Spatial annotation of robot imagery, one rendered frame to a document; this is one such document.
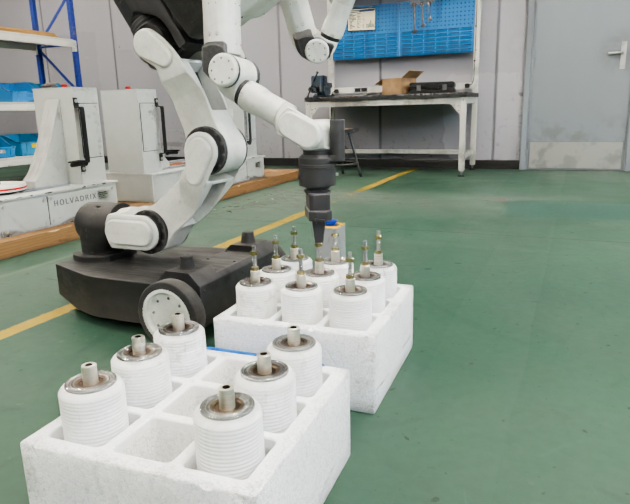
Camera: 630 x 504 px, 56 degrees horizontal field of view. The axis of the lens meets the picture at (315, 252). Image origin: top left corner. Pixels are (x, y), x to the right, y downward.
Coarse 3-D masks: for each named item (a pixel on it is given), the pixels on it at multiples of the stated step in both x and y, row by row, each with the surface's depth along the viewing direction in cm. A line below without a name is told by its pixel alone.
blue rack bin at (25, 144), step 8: (0, 136) 601; (8, 136) 631; (16, 136) 640; (24, 136) 637; (32, 136) 632; (16, 144) 595; (24, 144) 596; (32, 144) 604; (16, 152) 598; (24, 152) 597; (32, 152) 605
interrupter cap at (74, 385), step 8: (80, 376) 91; (104, 376) 91; (112, 376) 91; (64, 384) 88; (72, 384) 88; (80, 384) 89; (96, 384) 89; (104, 384) 88; (112, 384) 88; (72, 392) 86; (80, 392) 86; (88, 392) 86
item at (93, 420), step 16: (64, 400) 86; (80, 400) 85; (96, 400) 85; (112, 400) 87; (64, 416) 87; (80, 416) 86; (96, 416) 86; (112, 416) 88; (64, 432) 88; (80, 432) 86; (96, 432) 87; (112, 432) 88
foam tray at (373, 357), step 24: (408, 288) 155; (384, 312) 137; (408, 312) 154; (216, 336) 138; (240, 336) 135; (264, 336) 133; (312, 336) 128; (336, 336) 126; (360, 336) 124; (384, 336) 131; (408, 336) 156; (336, 360) 127; (360, 360) 125; (384, 360) 132; (360, 384) 127; (384, 384) 134; (360, 408) 128
